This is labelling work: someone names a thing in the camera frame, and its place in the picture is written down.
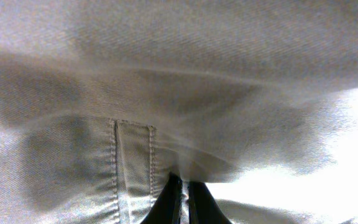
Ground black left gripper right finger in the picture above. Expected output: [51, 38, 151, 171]
[188, 182, 231, 224]

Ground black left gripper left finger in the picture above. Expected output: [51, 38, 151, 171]
[141, 173, 182, 224]

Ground khaki green shorts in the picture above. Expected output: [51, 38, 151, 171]
[0, 0, 358, 223]

